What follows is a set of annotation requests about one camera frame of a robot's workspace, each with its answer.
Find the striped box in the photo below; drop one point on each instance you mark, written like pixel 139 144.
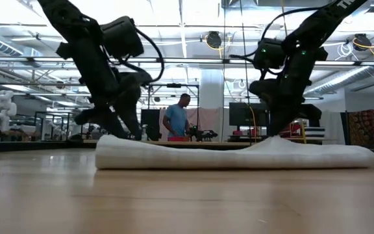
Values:
pixel 315 132

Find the small black robot arm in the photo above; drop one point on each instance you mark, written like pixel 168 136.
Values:
pixel 203 134

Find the person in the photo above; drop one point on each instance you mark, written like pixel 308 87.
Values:
pixel 175 120

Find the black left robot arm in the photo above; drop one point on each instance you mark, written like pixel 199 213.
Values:
pixel 86 58

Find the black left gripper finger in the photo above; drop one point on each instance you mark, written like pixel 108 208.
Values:
pixel 130 117
pixel 110 125

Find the black monitor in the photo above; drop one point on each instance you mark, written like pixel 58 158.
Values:
pixel 242 113

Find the black gantry frame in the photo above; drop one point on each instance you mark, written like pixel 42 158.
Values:
pixel 174 85

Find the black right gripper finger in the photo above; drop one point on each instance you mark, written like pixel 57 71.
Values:
pixel 286 118
pixel 274 123

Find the red box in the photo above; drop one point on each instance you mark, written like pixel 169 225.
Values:
pixel 178 139

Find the white robot figure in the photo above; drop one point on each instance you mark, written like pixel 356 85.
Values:
pixel 3 110

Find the white plaid kitchen towel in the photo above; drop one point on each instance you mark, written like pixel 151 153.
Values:
pixel 206 156

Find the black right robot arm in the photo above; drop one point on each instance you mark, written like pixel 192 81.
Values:
pixel 304 58

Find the black aluminium table frame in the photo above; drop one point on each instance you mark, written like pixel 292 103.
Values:
pixel 28 147

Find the patterned hanging rug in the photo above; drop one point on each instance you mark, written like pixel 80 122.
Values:
pixel 365 130

